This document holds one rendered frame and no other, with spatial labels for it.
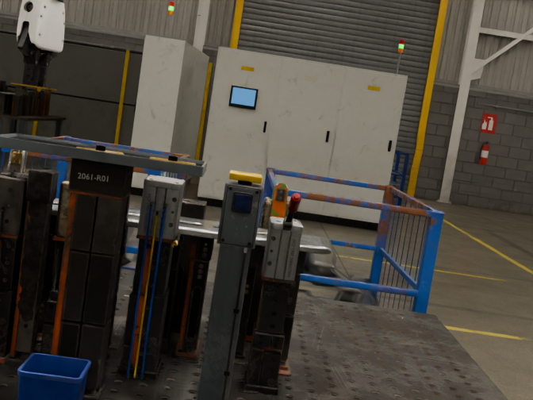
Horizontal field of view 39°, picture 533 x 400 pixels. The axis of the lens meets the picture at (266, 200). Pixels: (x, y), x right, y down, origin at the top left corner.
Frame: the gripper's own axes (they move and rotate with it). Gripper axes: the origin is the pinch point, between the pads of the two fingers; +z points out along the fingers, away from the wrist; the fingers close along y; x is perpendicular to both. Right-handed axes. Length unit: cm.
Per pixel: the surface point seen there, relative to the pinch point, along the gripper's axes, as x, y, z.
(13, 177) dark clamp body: 0.9, -1.9, 20.4
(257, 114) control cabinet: 180, 779, -8
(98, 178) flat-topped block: -22.1, -11.0, 16.6
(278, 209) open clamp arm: -41, 47, 23
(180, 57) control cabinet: 279, 745, -63
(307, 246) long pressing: -54, 29, 28
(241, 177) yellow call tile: -45.8, -2.6, 12.9
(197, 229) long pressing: -30.4, 21.5, 27.6
